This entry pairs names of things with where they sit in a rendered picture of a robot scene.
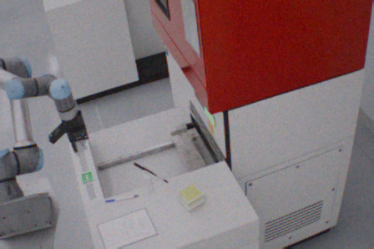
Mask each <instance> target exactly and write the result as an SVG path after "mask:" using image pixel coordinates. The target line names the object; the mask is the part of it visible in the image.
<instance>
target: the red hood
mask: <svg viewBox="0 0 374 249"><path fill-rule="evenodd" d="M372 4H373V0H149V5H150V13H151V16H152V24H153V26H154V29H155V30H156V32H157V33H158V35H159V36H160V38H161V39H162V41H163V43H164V44H165V46H166V47H167V49H168V50H169V51H170V54H171V55H172V56H173V58H174V59H175V61H176V63H177V64H178V66H179V67H180V69H181V71H183V74H184V75H185V77H186V78H187V79H188V80H189V82H190V84H191V87H193V89H194V91H195V92H196V93H197V95H198V96H199V98H200V100H201V101H202V104H203V105H204V106H205V108H206V109H207V110H208V112H209V113H210V114H216V113H219V112H223V111H225V110H227V109H233V108H235V107H237V106H241V105H243V104H249V103H251V102H253V101H258V100H260V99H265V98H267V97H271V96H274V95H276V94H281V93H285V92H286V91H289V90H293V89H298V88H300V87H305V86H307V85H308V84H313V83H317V82H319V81H323V80H325V79H329V78H333V77H336V76H339V75H341V74H346V73H350V72H351V71H352V72H353V71H355V70H359V69H364V68H365V62H366V50H367V44H368V38H369V31H370V25H371V24H370V21H371V11H372Z"/></svg>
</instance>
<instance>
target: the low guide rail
mask: <svg viewBox="0 0 374 249"><path fill-rule="evenodd" d="M174 147H175V145H174V142H173V140H171V141H169V142H164V143H162V144H160V145H155V146H152V147H150V148H146V149H144V150H138V151H136V152H133V153H130V154H127V155H123V156H120V157H116V158H114V159H111V160H107V161H103V162H101V163H98V164H97V167H98V168H99V170H103V169H108V168H109V167H111V166H115V165H121V164H123V163H124V162H128V161H131V160H136V159H138V158H142V157H144V156H146V155H152V154H153V153H158V152H160V151H162V150H167V149H169V148H174Z"/></svg>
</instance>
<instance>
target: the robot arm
mask: <svg viewBox="0 0 374 249"><path fill-rule="evenodd" d="M0 89H3V90H5V91H6V95H7V97H8V98H9V102H10V109H11V113H12V121H13V131H14V139H15V144H14V146H13V151H10V149H9V148H6V149H4V150H0V202H4V201H9V200H13V199H17V198H19V197H21V198H22V197H23V196H24V192H23V190H22V189H21V187H20V185H18V183H17V177H16V176H17V175H24V174H29V173H34V172H37V171H40V170H41V169H42V167H43V163H44V158H43V152H42V148H40V146H37V142H35V140H33V133H32V126H31V121H30V114H29V110H28V100H27V98H32V97H38V96H48V97H49V98H51V99H52V100H53V102H54V103H55V107H56V108H57V111H58V116H59V118H60V119H61V120H62V123H60V125H59V126H58V127H57V128H55V130H54V131H53V132H52V133H51V134H49V135H48V138H49V141H50V143H52V144H55V143H56V142H57V141H58V140H60V138H61V137H62V136H63V135H64V134H66V133H67V135H68V140H69V143H71V145H72V148H73V152H74V154H75V155H77V156H78V157H80V155H79V153H81V152H83V151H84V150H87V149H88V146H87V145H85V144H86V143H87V142H86V140H88V139H89V137H86V138H85V136H88V133H87V130H86V129H87V128H86V125H85V122H84V120H83V116H82V113H81V109H80V110H78V111H77V108H76V106H75V103H74V101H73V95H72V91H71V88H70V85H68V81H67V80H66V79H57V78H56V77H55V75H52V74H50V73H43V74H41V75H40V77H35V78H32V68H31V65H30V63H29V62H28V60H27V59H26V58H24V57H15V58H0ZM86 133H87V134H86Z"/></svg>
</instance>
